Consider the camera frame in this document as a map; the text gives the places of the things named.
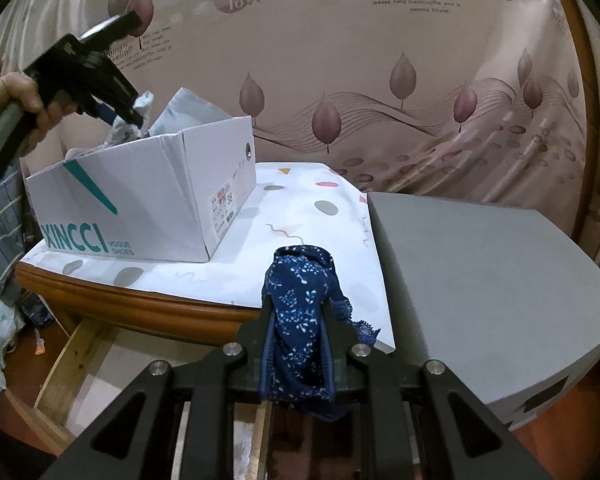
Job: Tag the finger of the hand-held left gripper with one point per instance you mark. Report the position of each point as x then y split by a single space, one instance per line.
92 106
127 105

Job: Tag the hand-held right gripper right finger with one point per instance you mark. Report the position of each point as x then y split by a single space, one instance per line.
342 360

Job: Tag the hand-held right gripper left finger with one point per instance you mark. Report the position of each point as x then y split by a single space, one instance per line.
266 360

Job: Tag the navy floral underwear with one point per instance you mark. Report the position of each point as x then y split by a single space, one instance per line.
297 320

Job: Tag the white cardboard shoe box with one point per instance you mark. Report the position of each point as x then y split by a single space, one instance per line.
145 200

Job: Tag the person's left hand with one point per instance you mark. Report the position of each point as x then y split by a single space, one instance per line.
10 91

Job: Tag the wooden cabinet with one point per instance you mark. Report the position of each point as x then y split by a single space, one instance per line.
130 305

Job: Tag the white dotted cloth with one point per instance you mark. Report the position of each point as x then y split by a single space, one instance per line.
305 210

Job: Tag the grey box lid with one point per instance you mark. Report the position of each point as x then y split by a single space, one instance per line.
480 285

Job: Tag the plaid cloth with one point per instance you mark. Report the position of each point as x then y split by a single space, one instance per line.
0 240

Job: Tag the dark plastic bag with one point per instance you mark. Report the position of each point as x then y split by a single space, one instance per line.
35 310

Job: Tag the small orange thing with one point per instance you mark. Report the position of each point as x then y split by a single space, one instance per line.
39 349

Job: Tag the curved wooden frame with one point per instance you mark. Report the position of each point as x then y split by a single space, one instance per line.
587 110

